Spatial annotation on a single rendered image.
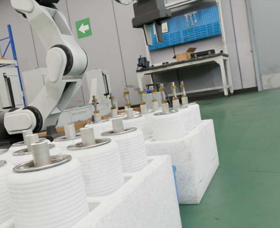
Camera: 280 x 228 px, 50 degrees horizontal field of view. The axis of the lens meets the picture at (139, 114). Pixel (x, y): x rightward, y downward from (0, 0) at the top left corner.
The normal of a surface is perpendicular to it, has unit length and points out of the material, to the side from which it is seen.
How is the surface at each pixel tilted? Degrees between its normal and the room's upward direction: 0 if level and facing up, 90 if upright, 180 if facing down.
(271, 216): 0
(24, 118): 90
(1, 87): 90
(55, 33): 90
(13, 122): 90
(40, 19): 114
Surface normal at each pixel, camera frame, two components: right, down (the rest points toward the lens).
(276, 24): -0.42, 0.13
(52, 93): -0.47, 0.52
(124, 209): 0.92, -0.13
